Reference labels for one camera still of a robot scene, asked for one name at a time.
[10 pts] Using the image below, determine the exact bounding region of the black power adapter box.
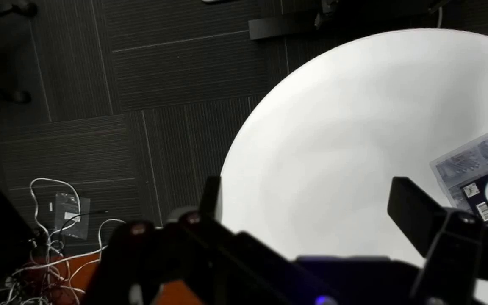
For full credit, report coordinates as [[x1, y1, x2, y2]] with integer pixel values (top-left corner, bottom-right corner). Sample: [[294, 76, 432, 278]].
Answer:
[[53, 192, 94, 241]]

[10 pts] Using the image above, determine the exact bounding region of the white tangled cable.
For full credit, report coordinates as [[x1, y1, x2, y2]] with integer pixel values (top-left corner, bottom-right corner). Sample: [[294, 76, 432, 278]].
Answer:
[[0, 176, 127, 305]]

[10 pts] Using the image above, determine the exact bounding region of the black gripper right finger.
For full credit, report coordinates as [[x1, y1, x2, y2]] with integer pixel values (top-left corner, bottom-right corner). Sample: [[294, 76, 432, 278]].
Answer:
[[387, 175, 488, 305]]

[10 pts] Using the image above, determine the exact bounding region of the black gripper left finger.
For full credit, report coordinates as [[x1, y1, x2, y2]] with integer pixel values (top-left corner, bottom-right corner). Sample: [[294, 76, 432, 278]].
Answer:
[[85, 175, 343, 305]]

